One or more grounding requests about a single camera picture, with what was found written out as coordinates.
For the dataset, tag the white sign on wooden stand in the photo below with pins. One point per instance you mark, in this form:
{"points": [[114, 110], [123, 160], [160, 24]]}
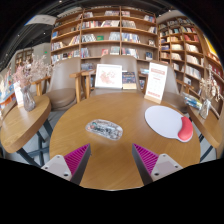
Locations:
{"points": [[156, 81]]}

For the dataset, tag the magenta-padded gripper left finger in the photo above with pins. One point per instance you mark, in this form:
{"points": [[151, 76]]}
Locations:
{"points": [[58, 165]]}

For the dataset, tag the round wooden side table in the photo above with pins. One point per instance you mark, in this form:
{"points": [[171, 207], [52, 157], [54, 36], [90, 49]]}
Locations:
{"points": [[20, 123], [208, 128]]}

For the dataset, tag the white hanging ceiling panel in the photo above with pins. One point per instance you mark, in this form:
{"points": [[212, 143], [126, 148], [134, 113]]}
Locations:
{"points": [[41, 20]]}

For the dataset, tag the white framed picture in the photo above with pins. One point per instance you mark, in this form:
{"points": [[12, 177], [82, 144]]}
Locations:
{"points": [[108, 76]]}

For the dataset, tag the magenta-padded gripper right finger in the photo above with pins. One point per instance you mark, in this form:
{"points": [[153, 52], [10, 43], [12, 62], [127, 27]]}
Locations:
{"points": [[165, 164]]}

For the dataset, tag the wide wooden bookshelf with books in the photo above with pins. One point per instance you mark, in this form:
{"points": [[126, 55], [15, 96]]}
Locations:
{"points": [[103, 36]]}

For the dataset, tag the beige armchair with wooden arms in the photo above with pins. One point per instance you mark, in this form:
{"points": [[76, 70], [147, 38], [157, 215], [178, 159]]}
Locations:
{"points": [[171, 90], [61, 86], [116, 60]]}

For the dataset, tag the glass vase with dried flowers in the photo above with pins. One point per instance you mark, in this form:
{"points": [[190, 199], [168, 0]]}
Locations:
{"points": [[28, 100], [205, 110]]}

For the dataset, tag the small wooden bookshelf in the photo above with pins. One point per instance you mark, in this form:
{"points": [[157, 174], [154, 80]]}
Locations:
{"points": [[23, 55]]}

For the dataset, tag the white mouse pad, red rest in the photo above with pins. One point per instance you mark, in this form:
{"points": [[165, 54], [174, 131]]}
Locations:
{"points": [[163, 121]]}

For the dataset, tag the low colourful book display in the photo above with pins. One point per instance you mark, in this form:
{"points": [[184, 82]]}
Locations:
{"points": [[6, 96]]}

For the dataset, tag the light blue book stack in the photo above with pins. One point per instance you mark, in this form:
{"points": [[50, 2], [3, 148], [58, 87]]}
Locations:
{"points": [[144, 71]]}

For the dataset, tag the transparent computer mouse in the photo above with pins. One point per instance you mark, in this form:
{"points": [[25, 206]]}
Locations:
{"points": [[104, 129]]}

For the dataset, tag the dark book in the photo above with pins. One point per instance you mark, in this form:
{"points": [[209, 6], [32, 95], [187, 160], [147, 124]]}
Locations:
{"points": [[129, 80]]}

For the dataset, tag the curved wooden bookshelf with books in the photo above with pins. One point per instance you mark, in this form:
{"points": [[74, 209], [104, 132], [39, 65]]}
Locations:
{"points": [[186, 50]]}

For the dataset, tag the stack of colourful books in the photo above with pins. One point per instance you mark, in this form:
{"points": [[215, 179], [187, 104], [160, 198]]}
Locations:
{"points": [[192, 101]]}

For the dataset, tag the small white card sign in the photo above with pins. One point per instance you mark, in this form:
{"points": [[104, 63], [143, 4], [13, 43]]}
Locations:
{"points": [[18, 95]]}

